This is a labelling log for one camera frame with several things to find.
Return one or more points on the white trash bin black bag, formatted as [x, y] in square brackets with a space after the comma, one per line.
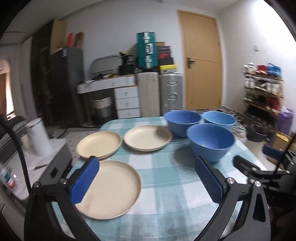
[256, 133]

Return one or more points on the white electric kettle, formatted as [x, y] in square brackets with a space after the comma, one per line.
[39, 137]

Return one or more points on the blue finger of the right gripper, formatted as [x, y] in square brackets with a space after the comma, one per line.
[246, 167]
[273, 153]

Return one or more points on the white drawer desk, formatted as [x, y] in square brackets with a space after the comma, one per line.
[125, 90]

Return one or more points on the light blue bowl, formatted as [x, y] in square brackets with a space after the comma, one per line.
[219, 118]

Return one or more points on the purple plastic bag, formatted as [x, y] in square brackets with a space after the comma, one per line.
[284, 121]

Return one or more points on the wooden door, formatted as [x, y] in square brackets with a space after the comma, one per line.
[202, 61]

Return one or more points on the stacked shoe boxes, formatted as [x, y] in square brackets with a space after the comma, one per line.
[165, 59]

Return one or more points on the silver suitcase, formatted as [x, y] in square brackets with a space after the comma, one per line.
[171, 91]

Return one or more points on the black refrigerator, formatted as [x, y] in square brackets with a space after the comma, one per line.
[66, 73]

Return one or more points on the woven laundry basket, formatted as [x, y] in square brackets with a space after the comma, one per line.
[103, 107]

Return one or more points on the grey side cabinet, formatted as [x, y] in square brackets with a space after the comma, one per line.
[45, 169]

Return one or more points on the cardboard box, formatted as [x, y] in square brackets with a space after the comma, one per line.
[280, 141]

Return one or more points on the cream plate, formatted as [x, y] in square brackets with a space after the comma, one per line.
[100, 144]
[147, 138]
[113, 192]

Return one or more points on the wooden shoe rack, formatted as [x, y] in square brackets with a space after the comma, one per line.
[263, 87]

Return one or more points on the beige suitcase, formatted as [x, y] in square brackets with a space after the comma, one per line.
[148, 87]

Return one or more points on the black bag on desk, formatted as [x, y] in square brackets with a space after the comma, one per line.
[127, 66]

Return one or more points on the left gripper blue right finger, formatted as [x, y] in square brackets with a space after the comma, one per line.
[212, 179]

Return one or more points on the plastic bottle red label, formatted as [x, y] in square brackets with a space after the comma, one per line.
[8, 179]

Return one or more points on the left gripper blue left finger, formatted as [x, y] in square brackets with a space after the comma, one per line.
[82, 178]

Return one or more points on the teal suitcase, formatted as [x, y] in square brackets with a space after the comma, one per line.
[146, 50]

